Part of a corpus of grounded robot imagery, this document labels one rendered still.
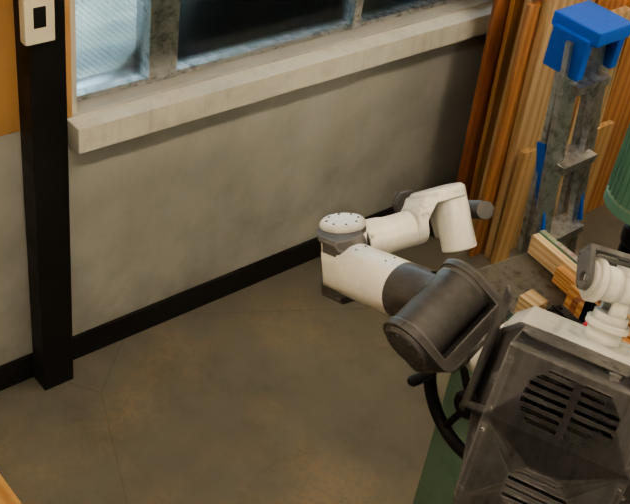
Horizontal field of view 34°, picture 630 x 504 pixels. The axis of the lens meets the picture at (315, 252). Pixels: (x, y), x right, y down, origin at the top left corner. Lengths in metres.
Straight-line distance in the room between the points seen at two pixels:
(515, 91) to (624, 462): 2.31
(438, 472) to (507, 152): 1.41
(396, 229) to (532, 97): 1.81
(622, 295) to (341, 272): 0.44
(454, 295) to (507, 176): 2.21
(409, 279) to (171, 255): 1.76
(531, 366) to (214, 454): 1.78
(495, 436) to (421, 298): 0.24
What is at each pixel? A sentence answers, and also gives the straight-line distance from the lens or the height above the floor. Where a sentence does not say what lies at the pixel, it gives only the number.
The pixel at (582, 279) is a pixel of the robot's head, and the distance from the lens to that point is 1.49.
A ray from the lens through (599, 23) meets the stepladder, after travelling 2.92.
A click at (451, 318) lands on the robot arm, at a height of 1.33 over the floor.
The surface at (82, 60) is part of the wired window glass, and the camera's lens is 2.76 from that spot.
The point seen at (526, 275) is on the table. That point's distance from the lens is 2.32.
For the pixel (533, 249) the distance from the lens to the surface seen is 2.38.
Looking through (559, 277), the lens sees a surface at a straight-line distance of 2.31.
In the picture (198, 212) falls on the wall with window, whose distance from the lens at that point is 3.18.
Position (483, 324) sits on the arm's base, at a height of 1.32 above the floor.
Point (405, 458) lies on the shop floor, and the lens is 3.07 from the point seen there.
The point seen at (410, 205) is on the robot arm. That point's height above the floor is 1.24.
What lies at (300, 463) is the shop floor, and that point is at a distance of 3.00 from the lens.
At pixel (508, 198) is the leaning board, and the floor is 0.29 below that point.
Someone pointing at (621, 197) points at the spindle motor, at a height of 1.24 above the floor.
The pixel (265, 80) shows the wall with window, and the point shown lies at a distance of 2.98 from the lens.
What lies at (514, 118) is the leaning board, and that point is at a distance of 3.59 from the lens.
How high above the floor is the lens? 2.28
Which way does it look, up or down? 38 degrees down
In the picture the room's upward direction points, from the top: 9 degrees clockwise
